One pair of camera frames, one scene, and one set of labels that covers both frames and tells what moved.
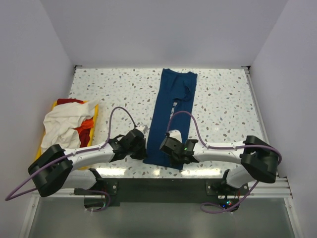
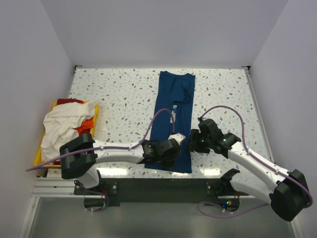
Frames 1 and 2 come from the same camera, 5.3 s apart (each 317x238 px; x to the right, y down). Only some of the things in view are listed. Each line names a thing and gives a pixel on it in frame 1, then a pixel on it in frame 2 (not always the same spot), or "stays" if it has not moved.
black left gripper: x=142 y=154 to x=171 y=162
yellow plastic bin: x=92 y=129 stays
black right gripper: x=176 y=162 to x=194 y=135
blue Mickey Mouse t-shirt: x=175 y=92 stays
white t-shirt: x=60 y=122 stays
